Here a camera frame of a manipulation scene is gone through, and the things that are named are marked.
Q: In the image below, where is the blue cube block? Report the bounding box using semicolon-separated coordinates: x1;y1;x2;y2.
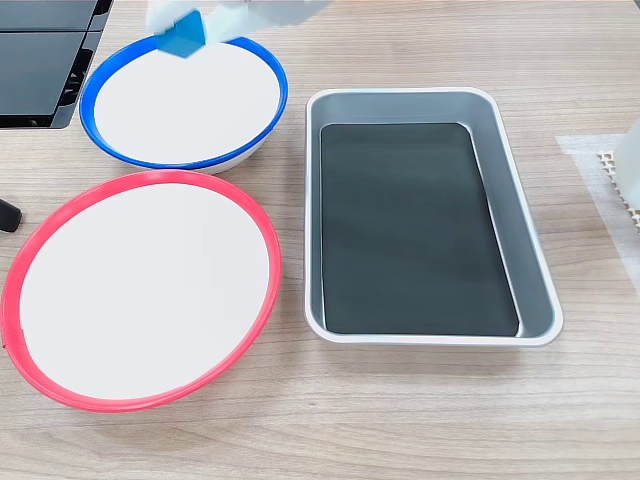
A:
154;9;209;60

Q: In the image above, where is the white dish blue rim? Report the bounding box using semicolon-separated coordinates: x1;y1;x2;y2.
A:
78;34;290;175

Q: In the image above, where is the black tray liner mat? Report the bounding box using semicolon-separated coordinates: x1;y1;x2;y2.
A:
319;122;521;337

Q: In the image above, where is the white dish red rim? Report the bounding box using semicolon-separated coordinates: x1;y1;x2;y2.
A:
0;168;284;414

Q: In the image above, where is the silver metal tray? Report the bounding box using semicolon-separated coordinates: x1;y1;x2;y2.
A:
303;87;565;349

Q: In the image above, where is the black glossy flat device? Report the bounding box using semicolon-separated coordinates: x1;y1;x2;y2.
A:
0;0;114;130

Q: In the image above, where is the white honeycomb mesh mat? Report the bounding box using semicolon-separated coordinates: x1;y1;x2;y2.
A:
596;149;640;232

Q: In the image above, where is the translucent tape sheet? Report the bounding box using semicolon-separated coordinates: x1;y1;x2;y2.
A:
555;133;640;296

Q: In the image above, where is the black rounded handle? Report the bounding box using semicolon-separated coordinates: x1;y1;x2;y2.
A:
0;197;24;234

